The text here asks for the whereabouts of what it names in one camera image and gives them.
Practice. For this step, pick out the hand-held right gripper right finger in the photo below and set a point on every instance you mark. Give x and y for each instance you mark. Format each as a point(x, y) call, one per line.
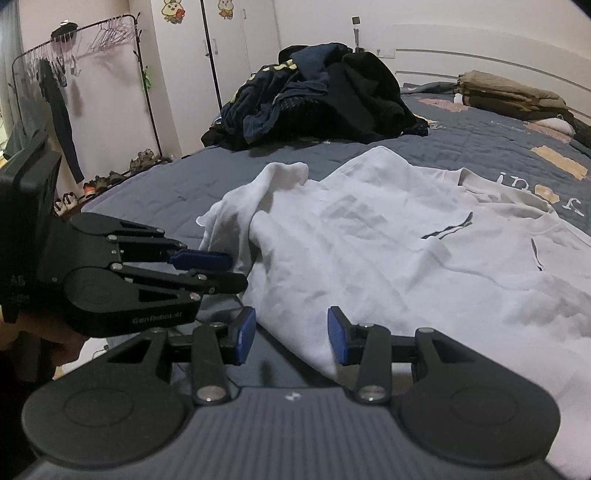
point(337, 334)

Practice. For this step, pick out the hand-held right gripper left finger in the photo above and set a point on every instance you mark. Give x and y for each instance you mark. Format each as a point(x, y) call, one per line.
point(244, 334)

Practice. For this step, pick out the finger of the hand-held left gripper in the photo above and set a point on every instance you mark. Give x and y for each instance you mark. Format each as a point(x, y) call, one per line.
point(221, 282)
point(203, 261)

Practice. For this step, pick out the white shirt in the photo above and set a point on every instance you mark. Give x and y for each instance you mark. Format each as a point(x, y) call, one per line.
point(369, 240)

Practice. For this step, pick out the black clothes rack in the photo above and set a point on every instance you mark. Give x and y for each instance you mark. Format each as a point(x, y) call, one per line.
point(142, 60)

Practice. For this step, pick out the pile of dark unfolded clothes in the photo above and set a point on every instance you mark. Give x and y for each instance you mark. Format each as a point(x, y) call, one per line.
point(323, 92)

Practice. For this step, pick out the person's left hand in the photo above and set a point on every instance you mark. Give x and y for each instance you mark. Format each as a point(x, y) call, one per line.
point(55, 344)

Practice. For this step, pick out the orange sneakers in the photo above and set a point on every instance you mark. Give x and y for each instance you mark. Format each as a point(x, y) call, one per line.
point(90, 187)

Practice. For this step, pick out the grey printed quilt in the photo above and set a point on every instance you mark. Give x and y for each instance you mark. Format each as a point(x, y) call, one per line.
point(184, 184)

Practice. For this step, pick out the brown shoes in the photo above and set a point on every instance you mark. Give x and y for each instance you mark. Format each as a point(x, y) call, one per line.
point(108, 177)

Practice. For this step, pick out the dark hanging garment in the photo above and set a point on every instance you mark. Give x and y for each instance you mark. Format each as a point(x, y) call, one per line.
point(60, 120)

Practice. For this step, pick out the camouflage boots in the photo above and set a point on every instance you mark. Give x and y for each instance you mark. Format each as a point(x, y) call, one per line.
point(143, 159)

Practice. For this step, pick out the black hat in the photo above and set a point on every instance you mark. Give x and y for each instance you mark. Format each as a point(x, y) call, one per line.
point(64, 32)

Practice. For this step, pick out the white wardrobe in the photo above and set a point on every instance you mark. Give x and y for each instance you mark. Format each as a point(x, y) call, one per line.
point(240, 55)

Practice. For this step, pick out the cartoon animal sticker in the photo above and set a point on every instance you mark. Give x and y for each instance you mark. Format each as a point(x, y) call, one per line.
point(172, 10)
point(226, 7)

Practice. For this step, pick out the folded khaki blanket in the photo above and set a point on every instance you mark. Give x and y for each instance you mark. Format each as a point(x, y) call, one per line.
point(498, 92)

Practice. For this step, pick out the white pillow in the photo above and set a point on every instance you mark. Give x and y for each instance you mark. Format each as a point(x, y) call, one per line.
point(554, 125)

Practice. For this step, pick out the white bed headboard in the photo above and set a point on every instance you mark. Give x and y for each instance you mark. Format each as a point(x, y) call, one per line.
point(485, 50)

